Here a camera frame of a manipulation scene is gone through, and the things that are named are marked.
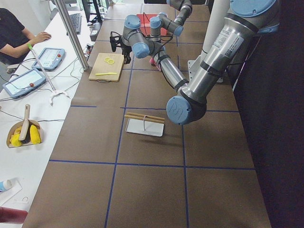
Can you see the near teach pendant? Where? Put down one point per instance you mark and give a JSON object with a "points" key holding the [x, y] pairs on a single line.
{"points": [[25, 83]]}

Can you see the white hook tool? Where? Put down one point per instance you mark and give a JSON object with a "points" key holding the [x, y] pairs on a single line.
{"points": [[56, 93]]}

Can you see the wooden stick beside tray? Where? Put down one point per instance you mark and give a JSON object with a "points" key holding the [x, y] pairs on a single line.
{"points": [[144, 115]]}

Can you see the small white bottle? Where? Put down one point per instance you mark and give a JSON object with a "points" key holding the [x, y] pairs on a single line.
{"points": [[5, 185]]}

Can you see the wooden stick on tray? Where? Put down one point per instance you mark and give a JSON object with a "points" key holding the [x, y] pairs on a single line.
{"points": [[147, 119]]}

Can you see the dark red object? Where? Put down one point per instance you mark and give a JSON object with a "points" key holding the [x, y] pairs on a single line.
{"points": [[12, 216]]}

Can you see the long silver rod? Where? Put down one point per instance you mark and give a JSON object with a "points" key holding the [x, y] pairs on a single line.
{"points": [[39, 63]]}

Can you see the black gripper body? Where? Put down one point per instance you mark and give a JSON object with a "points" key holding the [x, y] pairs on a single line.
{"points": [[126, 51]]}

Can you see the wooden cutting board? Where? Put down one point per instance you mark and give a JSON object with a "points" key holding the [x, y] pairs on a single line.
{"points": [[100, 66]]}

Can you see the pink plastic bin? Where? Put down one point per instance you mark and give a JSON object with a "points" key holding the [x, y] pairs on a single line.
{"points": [[145, 23]]}

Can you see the black monitor stand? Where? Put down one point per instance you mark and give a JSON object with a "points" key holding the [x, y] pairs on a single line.
{"points": [[91, 17]]}

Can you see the lemon slice near knife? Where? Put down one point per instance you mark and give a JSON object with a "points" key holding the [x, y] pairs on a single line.
{"points": [[110, 61]]}

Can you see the teach pendant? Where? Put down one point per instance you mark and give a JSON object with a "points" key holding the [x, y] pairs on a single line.
{"points": [[25, 83], [51, 58]]}

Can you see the seated person in black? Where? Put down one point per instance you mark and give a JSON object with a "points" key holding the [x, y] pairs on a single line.
{"points": [[14, 38]]}

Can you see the far teach pendant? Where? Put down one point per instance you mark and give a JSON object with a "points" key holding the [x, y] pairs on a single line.
{"points": [[51, 58]]}

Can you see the white camera pole with base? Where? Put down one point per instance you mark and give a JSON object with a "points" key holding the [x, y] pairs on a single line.
{"points": [[218, 9]]}

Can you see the white rectangular tray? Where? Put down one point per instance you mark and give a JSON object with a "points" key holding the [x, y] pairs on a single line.
{"points": [[152, 129]]}

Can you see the wooden toy with yellow roller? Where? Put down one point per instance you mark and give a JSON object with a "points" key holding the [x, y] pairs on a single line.
{"points": [[25, 132]]}

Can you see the yellow plastic knife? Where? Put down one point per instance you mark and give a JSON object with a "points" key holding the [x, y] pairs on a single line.
{"points": [[104, 74]]}

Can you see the aluminium frame post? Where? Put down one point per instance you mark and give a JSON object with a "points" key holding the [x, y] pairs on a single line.
{"points": [[71, 33]]}

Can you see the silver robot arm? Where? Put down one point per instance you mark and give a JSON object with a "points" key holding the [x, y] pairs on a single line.
{"points": [[175, 27], [232, 24]]}

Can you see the black keyboard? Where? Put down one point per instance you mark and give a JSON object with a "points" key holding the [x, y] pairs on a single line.
{"points": [[76, 20]]}

